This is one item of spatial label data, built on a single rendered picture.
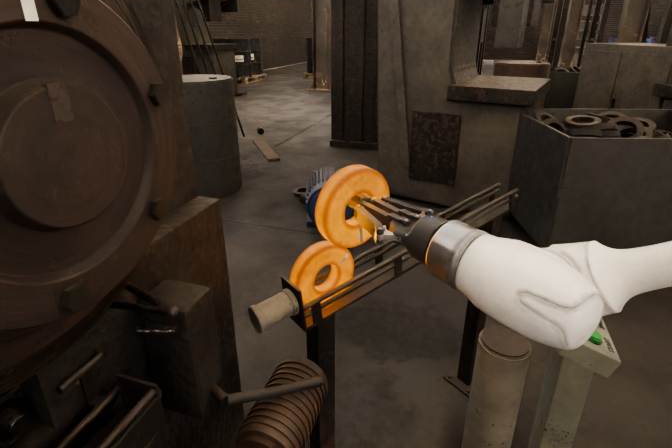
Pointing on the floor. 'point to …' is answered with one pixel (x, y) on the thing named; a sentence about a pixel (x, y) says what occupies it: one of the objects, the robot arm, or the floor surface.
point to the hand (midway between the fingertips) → (354, 198)
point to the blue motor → (319, 193)
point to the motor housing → (285, 410)
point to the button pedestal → (570, 389)
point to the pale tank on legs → (589, 2)
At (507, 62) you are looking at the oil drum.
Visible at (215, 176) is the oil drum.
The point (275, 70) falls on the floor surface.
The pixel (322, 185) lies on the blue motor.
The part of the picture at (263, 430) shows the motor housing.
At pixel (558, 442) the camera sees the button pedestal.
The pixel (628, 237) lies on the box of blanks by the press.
